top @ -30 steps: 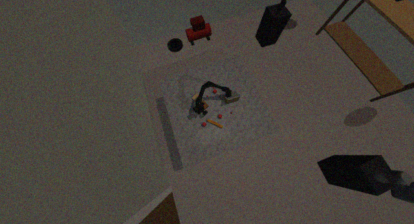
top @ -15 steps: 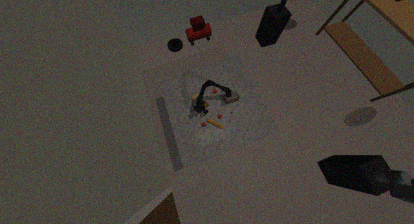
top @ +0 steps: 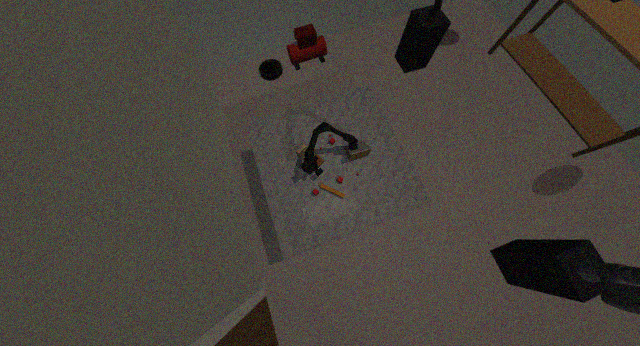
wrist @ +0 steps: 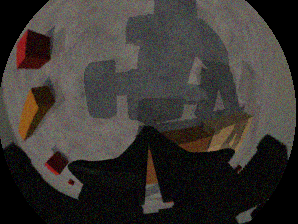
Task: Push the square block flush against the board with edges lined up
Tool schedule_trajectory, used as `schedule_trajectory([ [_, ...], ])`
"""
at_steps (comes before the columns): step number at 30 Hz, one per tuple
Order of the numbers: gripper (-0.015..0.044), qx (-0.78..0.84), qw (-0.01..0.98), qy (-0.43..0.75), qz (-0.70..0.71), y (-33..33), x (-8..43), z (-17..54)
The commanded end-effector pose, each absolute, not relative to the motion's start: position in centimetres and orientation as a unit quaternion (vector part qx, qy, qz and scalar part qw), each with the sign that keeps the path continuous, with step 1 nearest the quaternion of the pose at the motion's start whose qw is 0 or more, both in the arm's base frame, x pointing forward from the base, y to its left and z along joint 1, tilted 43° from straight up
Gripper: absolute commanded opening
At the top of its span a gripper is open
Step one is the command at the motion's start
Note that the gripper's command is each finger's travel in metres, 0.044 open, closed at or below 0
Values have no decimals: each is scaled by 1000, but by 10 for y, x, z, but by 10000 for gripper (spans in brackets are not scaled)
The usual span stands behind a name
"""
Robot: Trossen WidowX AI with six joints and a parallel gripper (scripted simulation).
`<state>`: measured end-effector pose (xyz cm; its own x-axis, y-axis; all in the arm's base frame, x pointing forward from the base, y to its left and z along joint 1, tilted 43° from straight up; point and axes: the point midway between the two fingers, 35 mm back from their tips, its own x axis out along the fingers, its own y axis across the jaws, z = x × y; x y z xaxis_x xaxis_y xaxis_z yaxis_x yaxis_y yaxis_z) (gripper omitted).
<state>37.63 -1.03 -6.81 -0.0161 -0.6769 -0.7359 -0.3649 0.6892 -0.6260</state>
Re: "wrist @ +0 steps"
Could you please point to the orange flat board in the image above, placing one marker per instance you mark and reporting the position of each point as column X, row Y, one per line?
column 36, row 107

